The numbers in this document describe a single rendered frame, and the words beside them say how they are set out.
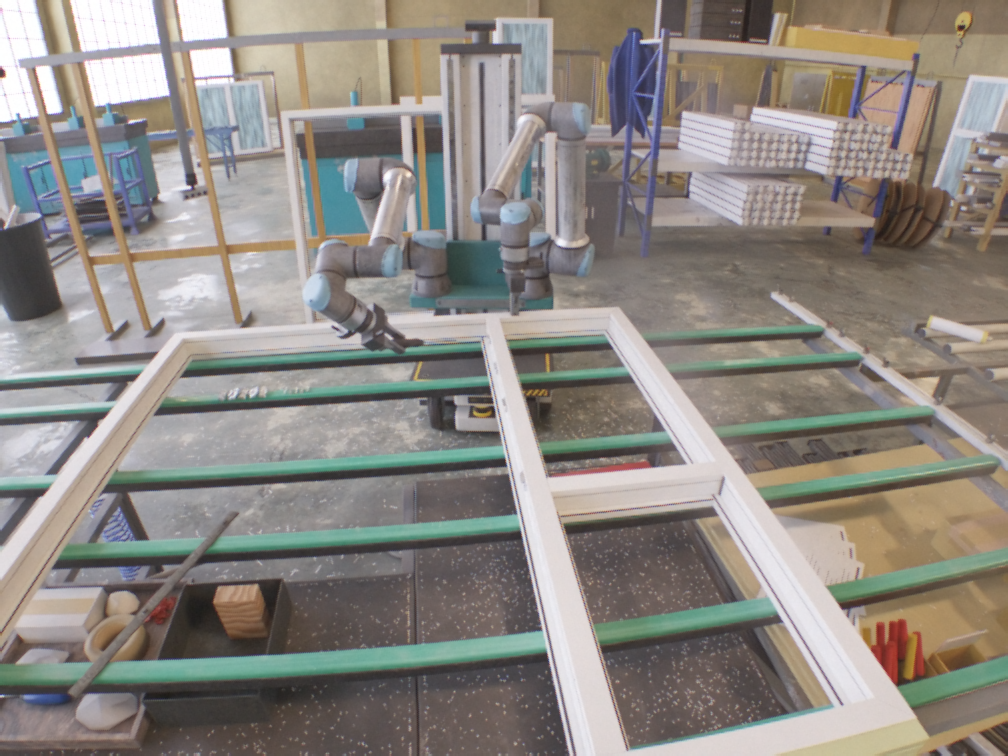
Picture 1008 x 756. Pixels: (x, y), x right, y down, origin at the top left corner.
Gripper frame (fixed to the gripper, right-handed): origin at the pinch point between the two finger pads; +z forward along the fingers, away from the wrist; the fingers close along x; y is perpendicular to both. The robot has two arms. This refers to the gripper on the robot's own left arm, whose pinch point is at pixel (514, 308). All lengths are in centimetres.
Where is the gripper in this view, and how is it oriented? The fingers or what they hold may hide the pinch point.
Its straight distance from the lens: 187.6
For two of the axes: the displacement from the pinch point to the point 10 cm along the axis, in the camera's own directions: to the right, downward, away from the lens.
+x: 1.3, 5.0, -8.6
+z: 0.0, 8.7, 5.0
